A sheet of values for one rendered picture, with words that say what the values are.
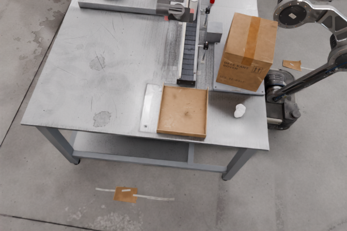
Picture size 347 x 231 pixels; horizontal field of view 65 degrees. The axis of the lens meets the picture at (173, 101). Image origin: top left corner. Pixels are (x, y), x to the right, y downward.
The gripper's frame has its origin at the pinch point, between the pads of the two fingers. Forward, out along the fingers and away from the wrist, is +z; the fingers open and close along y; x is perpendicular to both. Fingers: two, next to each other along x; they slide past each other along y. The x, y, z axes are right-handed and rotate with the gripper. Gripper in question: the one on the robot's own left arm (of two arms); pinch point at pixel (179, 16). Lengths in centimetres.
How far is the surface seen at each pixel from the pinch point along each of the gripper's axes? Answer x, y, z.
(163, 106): 48.3, 3.4, 4.3
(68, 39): 18, 70, 28
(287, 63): 15, -107, 141
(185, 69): 27.0, -6.0, 16.2
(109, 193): 128, 41, 46
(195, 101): 43.9, -14.0, 8.4
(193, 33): 4.4, -8.3, 34.5
